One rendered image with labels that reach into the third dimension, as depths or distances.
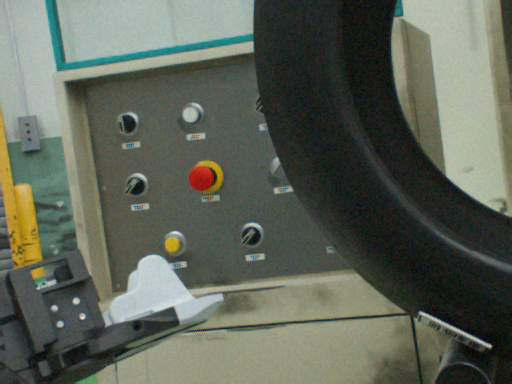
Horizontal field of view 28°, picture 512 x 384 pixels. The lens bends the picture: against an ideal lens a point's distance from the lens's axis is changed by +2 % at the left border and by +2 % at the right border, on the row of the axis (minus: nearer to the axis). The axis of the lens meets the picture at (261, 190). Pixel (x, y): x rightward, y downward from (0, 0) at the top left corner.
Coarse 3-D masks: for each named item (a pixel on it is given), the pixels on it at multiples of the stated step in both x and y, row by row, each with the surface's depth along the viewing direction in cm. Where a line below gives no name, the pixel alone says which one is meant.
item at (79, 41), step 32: (64, 0) 158; (96, 0) 157; (128, 0) 155; (160, 0) 154; (192, 0) 153; (224, 0) 151; (64, 32) 159; (96, 32) 157; (128, 32) 156; (160, 32) 154; (192, 32) 153; (224, 32) 152; (64, 64) 158; (96, 64) 157
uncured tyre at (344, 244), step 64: (256, 0) 86; (320, 0) 80; (384, 0) 107; (256, 64) 86; (320, 64) 81; (384, 64) 107; (320, 128) 81; (384, 128) 107; (320, 192) 83; (384, 192) 80; (448, 192) 106; (384, 256) 81; (448, 256) 79; (448, 320) 82
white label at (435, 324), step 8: (424, 320) 82; (432, 320) 80; (432, 328) 84; (440, 328) 82; (448, 328) 80; (456, 328) 80; (456, 336) 82; (464, 336) 80; (472, 336) 80; (472, 344) 82; (480, 344) 80; (488, 344) 79
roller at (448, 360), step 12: (456, 348) 87; (468, 348) 86; (444, 360) 85; (456, 360) 82; (468, 360) 82; (480, 360) 84; (492, 360) 87; (444, 372) 81; (456, 372) 81; (468, 372) 80; (480, 372) 81; (492, 372) 85
